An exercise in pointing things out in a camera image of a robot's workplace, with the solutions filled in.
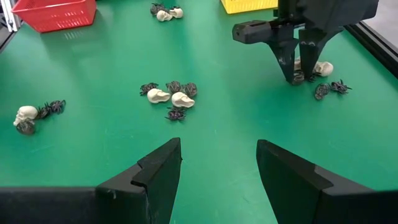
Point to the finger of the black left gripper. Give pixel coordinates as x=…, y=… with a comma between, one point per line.
x=311, y=49
x=286, y=56

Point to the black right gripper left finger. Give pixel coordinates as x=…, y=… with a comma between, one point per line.
x=155, y=193

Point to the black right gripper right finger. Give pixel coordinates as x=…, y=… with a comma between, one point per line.
x=289, y=186

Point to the white plastic skull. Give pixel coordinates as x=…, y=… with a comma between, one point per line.
x=25, y=114
x=163, y=15
x=297, y=63
x=177, y=12
x=158, y=96
x=324, y=68
x=183, y=100

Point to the dark glossy skull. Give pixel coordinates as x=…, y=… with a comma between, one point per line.
x=156, y=8
x=322, y=91
x=190, y=89
x=298, y=77
x=173, y=86

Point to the clear glass skull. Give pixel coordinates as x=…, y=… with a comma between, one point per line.
x=25, y=127

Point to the yellow plastic basket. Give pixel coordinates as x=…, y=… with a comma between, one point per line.
x=248, y=6

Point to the green table mat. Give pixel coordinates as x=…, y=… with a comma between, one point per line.
x=217, y=62

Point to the red plastic basket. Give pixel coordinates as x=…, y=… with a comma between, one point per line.
x=56, y=15

